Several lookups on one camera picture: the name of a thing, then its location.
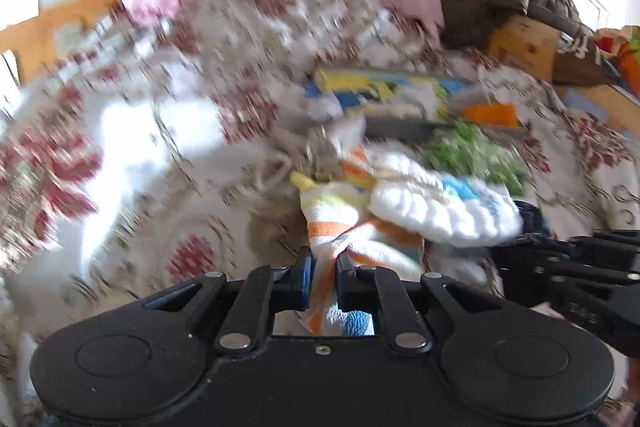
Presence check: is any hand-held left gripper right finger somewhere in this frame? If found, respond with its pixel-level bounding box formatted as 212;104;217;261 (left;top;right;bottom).
335;251;511;354

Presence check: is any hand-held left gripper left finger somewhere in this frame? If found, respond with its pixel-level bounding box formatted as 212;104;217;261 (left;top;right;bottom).
135;246;315;354

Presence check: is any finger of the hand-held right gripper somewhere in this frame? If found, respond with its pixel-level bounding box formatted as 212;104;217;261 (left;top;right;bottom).
492;201;640;295

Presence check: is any orange striped towel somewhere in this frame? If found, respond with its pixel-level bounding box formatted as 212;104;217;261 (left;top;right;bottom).
300;177;426;338

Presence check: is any white quilted cloth blue print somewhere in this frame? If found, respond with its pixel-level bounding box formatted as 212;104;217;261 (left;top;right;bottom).
370;154;523;248

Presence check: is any grey drawstring pouch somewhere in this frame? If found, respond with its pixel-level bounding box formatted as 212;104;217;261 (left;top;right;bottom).
255;127;351;195

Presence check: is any orange plastic clip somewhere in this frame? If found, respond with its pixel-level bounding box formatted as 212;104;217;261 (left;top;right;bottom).
460;103;521;128

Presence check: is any grey box cartoon lining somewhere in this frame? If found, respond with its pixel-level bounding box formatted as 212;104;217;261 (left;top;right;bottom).
305;67;531;140

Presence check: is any yellow orange cloth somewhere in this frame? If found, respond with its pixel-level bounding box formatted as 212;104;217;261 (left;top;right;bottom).
290;157;376;192

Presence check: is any green frilly cloth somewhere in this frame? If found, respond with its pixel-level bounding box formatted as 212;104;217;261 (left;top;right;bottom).
422;122;526;195

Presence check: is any brown cloth white print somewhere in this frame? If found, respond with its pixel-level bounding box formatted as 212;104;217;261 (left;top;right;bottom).
552;34;621;88

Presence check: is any floral satin bedspread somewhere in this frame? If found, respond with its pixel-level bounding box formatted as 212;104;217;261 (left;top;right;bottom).
0;0;640;408

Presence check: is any colourful clothes pile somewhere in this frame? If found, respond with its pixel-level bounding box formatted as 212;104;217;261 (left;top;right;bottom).
592;24;640;98

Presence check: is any wooden bunk frame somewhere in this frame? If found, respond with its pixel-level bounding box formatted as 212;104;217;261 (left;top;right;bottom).
487;14;640;138

